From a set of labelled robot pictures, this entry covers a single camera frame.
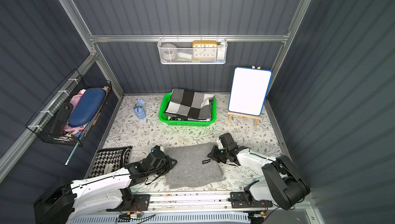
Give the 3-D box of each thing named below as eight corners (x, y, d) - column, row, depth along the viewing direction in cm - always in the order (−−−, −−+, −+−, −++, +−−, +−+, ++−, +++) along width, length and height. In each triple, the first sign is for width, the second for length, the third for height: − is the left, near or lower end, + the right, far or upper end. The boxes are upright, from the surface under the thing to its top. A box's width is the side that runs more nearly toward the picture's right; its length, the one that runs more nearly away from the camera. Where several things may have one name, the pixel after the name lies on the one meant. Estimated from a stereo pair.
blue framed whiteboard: (226, 118, 108) (234, 81, 82) (227, 103, 117) (235, 66, 91) (256, 122, 106) (274, 85, 80) (255, 107, 115) (270, 69, 88)
